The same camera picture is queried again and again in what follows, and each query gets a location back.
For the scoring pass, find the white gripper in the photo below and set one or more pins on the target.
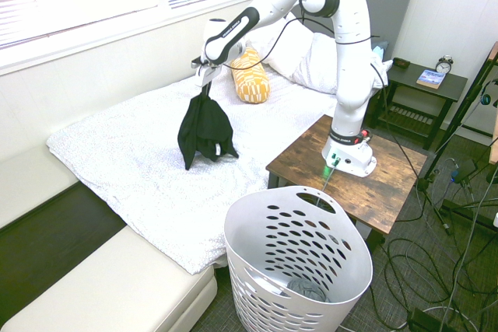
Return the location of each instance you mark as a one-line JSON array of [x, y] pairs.
[[207, 75]]

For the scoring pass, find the black t-shirt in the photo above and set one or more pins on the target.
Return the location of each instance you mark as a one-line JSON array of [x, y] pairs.
[[204, 130]]

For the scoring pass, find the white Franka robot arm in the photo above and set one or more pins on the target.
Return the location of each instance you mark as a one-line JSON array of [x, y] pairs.
[[350, 75]]

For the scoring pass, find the white perforated laundry basket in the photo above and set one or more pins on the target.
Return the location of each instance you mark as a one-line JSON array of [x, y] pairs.
[[334, 250]]

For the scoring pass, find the yellow patterned bolster pillow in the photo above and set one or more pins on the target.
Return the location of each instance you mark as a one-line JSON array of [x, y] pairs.
[[252, 77]]

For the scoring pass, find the white circle-print bedspread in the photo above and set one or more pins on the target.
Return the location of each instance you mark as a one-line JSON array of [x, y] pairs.
[[148, 161]]

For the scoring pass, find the white pillow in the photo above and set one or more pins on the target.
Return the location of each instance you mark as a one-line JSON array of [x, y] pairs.
[[288, 42], [311, 65]]

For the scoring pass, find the white crumpled cloth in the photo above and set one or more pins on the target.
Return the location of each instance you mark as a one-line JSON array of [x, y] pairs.
[[382, 71]]

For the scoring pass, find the light blue cloth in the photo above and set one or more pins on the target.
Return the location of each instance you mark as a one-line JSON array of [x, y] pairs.
[[380, 52]]

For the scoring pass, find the rustic wooden side table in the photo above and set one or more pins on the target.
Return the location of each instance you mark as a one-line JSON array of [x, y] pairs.
[[369, 196]]

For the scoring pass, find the small black box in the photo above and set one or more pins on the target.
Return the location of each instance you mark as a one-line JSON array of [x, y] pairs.
[[401, 63]]

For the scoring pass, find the grey bed headboard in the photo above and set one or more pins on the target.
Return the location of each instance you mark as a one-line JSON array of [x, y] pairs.
[[389, 1]]

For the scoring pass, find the dark bench panel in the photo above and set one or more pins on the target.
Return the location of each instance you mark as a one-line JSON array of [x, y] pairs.
[[58, 231]]

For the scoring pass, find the cream bench cushion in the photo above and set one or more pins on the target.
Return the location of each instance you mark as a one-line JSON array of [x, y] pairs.
[[109, 285]]

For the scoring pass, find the grey garment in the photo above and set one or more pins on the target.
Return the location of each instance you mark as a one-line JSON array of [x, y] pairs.
[[307, 290]]

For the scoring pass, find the blue paperback book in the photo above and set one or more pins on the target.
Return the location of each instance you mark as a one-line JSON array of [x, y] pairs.
[[431, 78]]

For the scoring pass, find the black nightstand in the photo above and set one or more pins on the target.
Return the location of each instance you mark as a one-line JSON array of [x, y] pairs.
[[439, 91]]

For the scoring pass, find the black twin-bell alarm clock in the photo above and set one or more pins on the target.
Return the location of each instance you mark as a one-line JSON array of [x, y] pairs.
[[444, 65]]

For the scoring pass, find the black tripod stand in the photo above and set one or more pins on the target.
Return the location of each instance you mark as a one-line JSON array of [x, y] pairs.
[[467, 114]]

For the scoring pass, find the black power adapter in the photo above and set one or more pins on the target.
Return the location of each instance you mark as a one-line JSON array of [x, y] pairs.
[[465, 170]]

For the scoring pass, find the black floor box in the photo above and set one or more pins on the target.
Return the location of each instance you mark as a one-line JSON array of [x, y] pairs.
[[424, 320]]

